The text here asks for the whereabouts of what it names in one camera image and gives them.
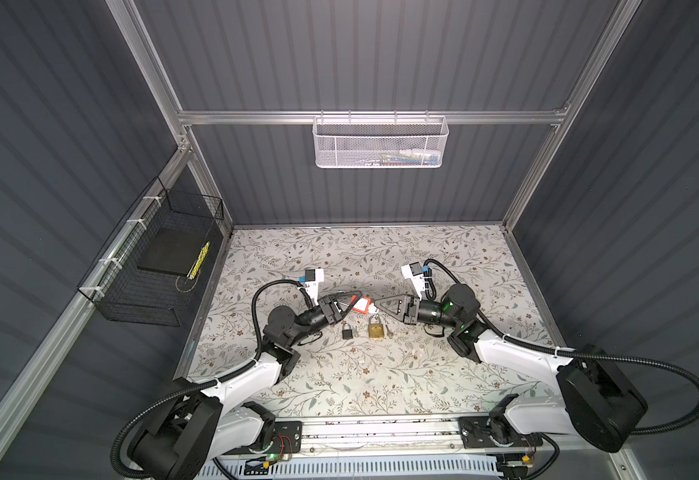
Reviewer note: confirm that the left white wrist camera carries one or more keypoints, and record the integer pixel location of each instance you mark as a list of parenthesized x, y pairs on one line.
[(310, 282)]

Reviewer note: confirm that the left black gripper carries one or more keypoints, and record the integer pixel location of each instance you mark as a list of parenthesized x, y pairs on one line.
[(331, 313)]

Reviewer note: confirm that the small black padlock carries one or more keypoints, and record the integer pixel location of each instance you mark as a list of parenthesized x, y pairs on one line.
[(347, 332)]

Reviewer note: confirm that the black wire basket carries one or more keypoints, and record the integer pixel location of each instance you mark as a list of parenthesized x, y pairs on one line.
[(157, 274)]

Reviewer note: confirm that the white wire mesh basket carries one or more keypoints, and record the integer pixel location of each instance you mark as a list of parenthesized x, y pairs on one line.
[(341, 142)]

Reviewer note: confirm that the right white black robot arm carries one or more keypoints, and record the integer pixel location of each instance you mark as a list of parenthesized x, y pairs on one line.
[(590, 398)]

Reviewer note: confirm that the black flat box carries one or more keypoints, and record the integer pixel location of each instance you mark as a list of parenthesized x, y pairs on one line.
[(171, 252)]

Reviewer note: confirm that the white perforated cable duct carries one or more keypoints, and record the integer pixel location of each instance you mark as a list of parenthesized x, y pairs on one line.
[(448, 466)]

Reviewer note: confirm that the yellow marker pen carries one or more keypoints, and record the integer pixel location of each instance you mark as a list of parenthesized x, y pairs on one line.
[(196, 266)]

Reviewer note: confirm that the red safety padlock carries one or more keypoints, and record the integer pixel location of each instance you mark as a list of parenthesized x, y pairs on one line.
[(363, 305)]

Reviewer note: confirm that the brass padlock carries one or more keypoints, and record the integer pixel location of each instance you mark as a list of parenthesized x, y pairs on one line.
[(378, 328)]

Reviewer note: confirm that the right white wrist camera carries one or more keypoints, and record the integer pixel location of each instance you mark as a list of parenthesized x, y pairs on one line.
[(420, 276)]

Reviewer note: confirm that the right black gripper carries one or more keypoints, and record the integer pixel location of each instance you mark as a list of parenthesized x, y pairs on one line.
[(411, 312)]

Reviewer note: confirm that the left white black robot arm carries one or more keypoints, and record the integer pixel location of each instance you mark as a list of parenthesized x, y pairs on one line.
[(274, 359)]

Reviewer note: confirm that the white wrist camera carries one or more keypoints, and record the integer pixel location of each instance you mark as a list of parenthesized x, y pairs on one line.
[(420, 276), (310, 282)]

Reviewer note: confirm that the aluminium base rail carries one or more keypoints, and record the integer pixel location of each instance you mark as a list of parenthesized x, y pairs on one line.
[(379, 433)]

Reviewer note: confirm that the items in white basket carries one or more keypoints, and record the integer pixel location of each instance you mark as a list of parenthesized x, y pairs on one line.
[(404, 158)]

